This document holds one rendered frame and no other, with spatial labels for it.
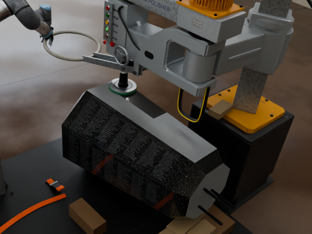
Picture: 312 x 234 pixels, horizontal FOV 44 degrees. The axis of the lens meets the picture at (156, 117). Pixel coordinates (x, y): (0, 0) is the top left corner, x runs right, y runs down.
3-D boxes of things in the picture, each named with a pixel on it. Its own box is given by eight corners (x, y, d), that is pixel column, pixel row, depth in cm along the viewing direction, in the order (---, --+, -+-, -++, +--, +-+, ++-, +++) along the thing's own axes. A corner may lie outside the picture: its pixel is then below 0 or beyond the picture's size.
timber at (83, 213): (68, 215, 298) (68, 204, 291) (81, 207, 305) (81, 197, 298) (93, 240, 282) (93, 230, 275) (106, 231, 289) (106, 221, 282)
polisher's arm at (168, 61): (212, 101, 260) (228, 33, 231) (191, 113, 245) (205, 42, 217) (136, 59, 298) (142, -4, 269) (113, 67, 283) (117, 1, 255)
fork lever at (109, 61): (156, 69, 286) (156, 62, 284) (138, 77, 273) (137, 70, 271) (98, 56, 330) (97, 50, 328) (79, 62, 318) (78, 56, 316)
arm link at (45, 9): (36, 4, 312) (45, 1, 319) (36, 19, 320) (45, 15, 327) (45, 9, 309) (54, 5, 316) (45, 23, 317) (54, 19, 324)
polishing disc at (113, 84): (105, 81, 308) (105, 80, 307) (129, 77, 317) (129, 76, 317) (115, 95, 293) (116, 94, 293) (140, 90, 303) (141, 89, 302)
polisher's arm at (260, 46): (256, 42, 305) (264, 10, 290) (292, 60, 284) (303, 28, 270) (187, 62, 263) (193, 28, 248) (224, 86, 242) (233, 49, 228)
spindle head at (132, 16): (160, 66, 284) (168, 7, 258) (138, 75, 270) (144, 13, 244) (126, 48, 302) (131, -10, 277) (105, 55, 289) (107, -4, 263)
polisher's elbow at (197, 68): (196, 66, 259) (202, 38, 247) (217, 79, 247) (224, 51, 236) (175, 72, 248) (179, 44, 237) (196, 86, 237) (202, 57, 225)
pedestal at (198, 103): (219, 143, 393) (237, 80, 350) (274, 181, 357) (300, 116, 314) (173, 169, 354) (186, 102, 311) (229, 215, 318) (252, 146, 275)
